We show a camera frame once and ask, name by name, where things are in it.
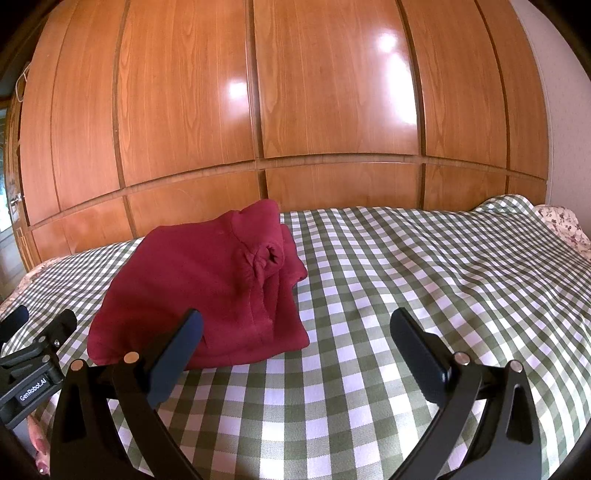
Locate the green checkered bed sheet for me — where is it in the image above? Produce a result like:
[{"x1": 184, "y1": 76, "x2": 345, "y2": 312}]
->
[{"x1": 0, "y1": 194, "x2": 591, "y2": 480}]

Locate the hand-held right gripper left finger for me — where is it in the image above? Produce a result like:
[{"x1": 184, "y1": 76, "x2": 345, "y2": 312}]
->
[{"x1": 50, "y1": 308, "x2": 205, "y2": 480}]

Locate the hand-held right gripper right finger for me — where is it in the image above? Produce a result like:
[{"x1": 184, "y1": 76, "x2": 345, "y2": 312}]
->
[{"x1": 389, "y1": 308, "x2": 543, "y2": 480}]

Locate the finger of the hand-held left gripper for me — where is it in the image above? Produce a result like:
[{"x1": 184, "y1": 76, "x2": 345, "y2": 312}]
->
[
  {"x1": 0, "y1": 305, "x2": 28, "y2": 340},
  {"x1": 28, "y1": 308, "x2": 78, "y2": 370}
]

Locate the glass window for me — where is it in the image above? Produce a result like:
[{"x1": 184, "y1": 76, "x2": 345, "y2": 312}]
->
[{"x1": 0, "y1": 115, "x2": 11, "y2": 232}]

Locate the white cord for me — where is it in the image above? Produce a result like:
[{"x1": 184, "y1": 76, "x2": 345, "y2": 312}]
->
[{"x1": 14, "y1": 58, "x2": 32, "y2": 101}]

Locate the carved wooden door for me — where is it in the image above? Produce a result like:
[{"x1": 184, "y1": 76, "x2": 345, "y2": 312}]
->
[{"x1": 0, "y1": 104, "x2": 33, "y2": 273}]

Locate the person's left hand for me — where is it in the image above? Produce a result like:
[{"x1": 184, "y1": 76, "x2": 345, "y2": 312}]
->
[{"x1": 27, "y1": 415, "x2": 54, "y2": 476}]

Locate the wooden wardrobe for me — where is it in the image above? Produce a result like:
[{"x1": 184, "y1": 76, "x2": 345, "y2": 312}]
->
[{"x1": 18, "y1": 0, "x2": 550, "y2": 266}]

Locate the dark red garment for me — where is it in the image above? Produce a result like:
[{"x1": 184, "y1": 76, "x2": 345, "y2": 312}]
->
[{"x1": 87, "y1": 199, "x2": 310, "y2": 370}]

